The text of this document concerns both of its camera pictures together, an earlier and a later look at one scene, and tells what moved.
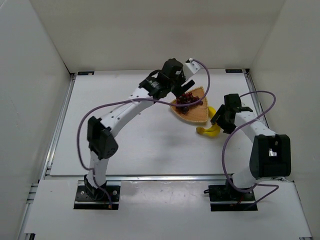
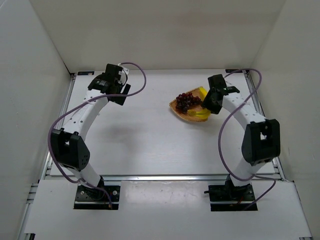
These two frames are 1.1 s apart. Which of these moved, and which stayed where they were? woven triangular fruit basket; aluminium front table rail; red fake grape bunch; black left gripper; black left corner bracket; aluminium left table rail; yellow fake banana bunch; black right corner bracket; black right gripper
Moved: black right gripper; black left gripper; yellow fake banana bunch
Stayed: woven triangular fruit basket; black left corner bracket; aluminium front table rail; black right corner bracket; red fake grape bunch; aluminium left table rail
